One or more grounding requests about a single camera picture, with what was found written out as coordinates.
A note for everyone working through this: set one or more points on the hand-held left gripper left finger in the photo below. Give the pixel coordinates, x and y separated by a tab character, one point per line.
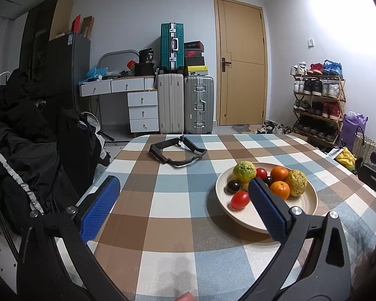
100	207

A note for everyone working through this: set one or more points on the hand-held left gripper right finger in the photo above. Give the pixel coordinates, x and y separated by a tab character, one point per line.
266	207

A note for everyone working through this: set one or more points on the large red tomato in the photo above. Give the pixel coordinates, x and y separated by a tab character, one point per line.
239	200

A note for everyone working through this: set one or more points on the small tan fruit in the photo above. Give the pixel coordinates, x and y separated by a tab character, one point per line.
245	188

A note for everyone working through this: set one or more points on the cream round plate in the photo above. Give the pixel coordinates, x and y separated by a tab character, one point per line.
238	219

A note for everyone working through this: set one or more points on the person's left hand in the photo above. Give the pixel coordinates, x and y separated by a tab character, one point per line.
185	297

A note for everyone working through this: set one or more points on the white woven basket bag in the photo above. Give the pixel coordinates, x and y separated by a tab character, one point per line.
368	150

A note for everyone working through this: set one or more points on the orange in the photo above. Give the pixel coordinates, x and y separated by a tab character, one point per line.
279	173
280	190

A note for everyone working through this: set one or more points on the dark plum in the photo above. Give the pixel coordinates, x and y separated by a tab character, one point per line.
232	187
268	181

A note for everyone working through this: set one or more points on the small red tomato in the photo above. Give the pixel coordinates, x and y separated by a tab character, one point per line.
261	173

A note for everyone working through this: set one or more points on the yellow bag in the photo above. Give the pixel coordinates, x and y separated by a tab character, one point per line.
346	160

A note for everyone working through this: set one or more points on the green yellow bumpy fruit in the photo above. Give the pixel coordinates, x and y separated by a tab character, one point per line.
244	171
296	182

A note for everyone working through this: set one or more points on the purple bag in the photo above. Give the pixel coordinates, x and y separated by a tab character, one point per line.
354	128

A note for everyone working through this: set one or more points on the wooden shoe rack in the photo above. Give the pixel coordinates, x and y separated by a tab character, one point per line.
342	100

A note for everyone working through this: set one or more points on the pile of shoes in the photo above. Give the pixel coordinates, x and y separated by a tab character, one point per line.
271	128

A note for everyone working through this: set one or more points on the grey doormat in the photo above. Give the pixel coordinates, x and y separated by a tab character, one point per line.
242	129

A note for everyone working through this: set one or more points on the pile of black jackets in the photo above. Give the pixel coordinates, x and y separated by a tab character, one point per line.
25	150

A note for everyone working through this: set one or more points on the shoe rack with shoes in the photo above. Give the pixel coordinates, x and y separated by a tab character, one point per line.
316	87

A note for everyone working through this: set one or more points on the white desk with drawers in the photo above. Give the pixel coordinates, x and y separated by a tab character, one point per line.
142	113

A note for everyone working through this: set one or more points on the grey suitcase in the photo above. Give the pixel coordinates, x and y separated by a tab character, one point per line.
199	105

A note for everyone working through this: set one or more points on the beige suitcase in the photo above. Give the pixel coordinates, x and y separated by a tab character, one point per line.
170	103

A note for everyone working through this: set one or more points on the blue plastic bag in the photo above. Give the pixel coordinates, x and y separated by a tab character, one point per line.
97	72

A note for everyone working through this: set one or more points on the plain black bag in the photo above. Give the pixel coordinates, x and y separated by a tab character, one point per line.
145	69

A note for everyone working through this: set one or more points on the dark grey fridge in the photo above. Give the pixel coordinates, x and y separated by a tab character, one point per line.
67	65

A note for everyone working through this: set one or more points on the small red item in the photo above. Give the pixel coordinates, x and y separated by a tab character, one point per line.
132	65

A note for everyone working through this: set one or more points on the wooden door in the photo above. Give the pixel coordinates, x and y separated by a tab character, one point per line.
241	59

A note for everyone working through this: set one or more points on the arched mirror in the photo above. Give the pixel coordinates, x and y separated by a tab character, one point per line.
117	58

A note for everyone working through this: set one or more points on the yellow black shoe box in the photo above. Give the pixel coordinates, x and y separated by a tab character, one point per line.
195	70

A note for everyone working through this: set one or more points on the black printed bag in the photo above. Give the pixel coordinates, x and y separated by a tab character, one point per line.
146	55

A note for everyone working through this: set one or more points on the plain black shoe box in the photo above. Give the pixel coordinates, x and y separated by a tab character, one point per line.
194	61

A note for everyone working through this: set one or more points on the black shoe box red logo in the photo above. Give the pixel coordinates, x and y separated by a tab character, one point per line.
194	53

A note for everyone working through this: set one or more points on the teal suitcase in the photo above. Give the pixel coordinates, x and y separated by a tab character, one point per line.
172	47

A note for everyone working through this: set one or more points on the dark brown shoe box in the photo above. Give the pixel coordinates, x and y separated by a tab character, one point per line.
193	45

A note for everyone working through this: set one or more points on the brown cardboard piece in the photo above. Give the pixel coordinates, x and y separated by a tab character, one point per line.
88	27

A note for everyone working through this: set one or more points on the dark tall cabinet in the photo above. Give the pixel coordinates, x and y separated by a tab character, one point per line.
39	31

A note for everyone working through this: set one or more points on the white light switch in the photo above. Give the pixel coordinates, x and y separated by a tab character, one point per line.
310	42

